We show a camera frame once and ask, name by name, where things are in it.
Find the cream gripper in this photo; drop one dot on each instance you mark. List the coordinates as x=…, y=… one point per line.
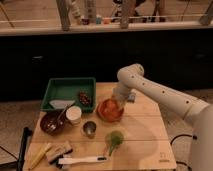
x=120, y=103

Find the red apple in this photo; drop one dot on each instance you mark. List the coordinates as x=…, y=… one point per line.
x=111, y=105

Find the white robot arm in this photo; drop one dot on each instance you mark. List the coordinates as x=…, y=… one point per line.
x=193, y=110

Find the red bowl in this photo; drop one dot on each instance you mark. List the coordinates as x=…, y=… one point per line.
x=108, y=116

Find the dark brown bowl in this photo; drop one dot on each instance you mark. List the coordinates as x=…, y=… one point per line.
x=51, y=123

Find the blue sponge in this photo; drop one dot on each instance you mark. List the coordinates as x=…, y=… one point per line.
x=131, y=97

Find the green plastic scoop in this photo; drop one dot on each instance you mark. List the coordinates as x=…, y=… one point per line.
x=113, y=140

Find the brown pine cone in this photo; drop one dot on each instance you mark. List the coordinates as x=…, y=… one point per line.
x=84, y=98

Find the small metal cup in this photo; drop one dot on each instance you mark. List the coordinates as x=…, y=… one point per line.
x=89, y=129

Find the white paper cup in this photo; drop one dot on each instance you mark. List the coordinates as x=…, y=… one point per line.
x=73, y=114

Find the white cloth in tray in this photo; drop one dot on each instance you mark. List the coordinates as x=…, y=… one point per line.
x=61, y=104

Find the green plastic tray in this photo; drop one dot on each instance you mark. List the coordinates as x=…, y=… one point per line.
x=69, y=89

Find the metal spoon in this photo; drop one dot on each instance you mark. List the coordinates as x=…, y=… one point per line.
x=64, y=112

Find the wooden scrub brush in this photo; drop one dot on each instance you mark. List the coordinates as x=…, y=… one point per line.
x=58, y=150

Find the white handled brush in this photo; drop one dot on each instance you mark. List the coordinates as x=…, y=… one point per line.
x=91, y=159

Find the black table side handle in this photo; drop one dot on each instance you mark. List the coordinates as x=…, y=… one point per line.
x=26, y=134

